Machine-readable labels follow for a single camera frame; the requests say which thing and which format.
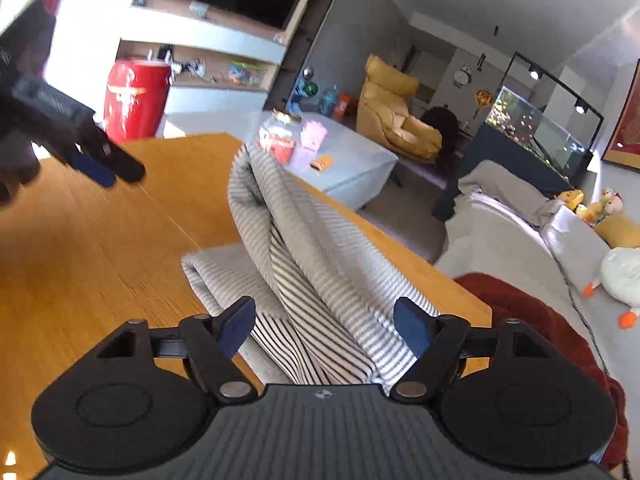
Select grey striped garment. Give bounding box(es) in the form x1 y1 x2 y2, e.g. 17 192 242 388
181 145 437 389

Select red round appliance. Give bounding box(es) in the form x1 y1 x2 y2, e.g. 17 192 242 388
103 60 171 143

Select dark red fleece jacket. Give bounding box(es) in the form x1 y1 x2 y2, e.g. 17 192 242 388
453 272 629 470

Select grey sofa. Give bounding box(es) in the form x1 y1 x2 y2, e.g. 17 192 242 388
433 188 640 391

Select white tv cabinet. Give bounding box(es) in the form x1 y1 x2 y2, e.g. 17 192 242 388
44 0 331 131

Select beige blanket on sofa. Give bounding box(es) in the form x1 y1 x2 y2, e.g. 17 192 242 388
458 160 563 228

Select plastic box of toys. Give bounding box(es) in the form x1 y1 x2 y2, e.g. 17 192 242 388
228 61 265 87

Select glass jar red label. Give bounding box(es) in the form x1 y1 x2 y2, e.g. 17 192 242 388
257 108 303 165

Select white marble coffee table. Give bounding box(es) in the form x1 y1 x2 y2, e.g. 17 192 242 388
159 109 400 213

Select white goose plush toy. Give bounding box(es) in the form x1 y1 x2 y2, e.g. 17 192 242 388
582 247 640 330

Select orange snack packet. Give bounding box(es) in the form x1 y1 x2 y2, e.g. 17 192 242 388
309 155 333 172

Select yellow sofa cushion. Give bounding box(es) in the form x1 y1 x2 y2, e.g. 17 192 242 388
594 214 640 248

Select pink small box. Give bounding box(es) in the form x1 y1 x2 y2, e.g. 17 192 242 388
300 119 328 153

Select blue robot toy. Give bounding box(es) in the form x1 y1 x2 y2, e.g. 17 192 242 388
286 66 318 116

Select small plush toys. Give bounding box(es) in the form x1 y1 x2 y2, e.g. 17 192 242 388
555 188 624 226

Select blue water bottle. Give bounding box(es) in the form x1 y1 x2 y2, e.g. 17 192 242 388
317 84 340 117

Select yellow lounge armchair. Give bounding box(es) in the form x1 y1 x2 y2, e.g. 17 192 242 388
356 54 442 162

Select fish tank aquarium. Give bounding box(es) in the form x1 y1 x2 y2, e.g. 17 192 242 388
485 86 591 183

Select orange bag on floor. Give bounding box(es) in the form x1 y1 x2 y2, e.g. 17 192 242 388
332 93 352 122

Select red framed wall picture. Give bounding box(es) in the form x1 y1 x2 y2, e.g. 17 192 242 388
603 61 639 171

